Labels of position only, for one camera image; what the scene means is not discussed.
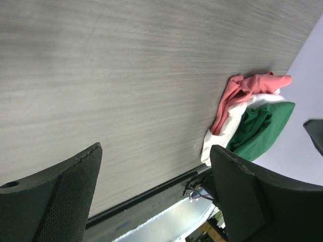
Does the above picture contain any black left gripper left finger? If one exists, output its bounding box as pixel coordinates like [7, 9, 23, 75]
[1, 143, 102, 241]

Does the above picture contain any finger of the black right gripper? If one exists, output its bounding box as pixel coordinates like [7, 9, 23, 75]
[303, 119, 323, 153]

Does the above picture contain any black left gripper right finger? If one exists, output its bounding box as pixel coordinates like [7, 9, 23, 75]
[210, 145, 322, 241]

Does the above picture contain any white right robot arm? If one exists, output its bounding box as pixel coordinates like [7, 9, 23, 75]
[184, 119, 322, 207]

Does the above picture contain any folded green t shirt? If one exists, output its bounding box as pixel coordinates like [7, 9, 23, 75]
[227, 101, 295, 161]

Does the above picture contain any folded white t shirt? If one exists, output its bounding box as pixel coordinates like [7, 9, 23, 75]
[200, 89, 285, 166]

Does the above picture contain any folded pink t shirt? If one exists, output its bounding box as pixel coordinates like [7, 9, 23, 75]
[210, 72, 292, 135]

